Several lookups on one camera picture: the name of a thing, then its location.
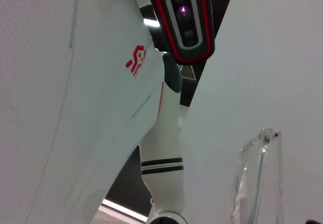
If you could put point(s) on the ceiling light panel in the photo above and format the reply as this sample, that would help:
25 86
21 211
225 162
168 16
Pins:
151 22

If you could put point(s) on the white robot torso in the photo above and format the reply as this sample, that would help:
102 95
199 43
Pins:
101 82

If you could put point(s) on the clear transparent glasses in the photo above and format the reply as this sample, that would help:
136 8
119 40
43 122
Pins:
267 138

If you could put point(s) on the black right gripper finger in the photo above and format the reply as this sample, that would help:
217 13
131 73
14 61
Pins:
315 222

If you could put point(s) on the black red head camera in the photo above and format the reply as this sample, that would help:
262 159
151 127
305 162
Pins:
186 19

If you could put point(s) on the ceiling air vent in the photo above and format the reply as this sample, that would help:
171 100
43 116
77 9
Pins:
188 72

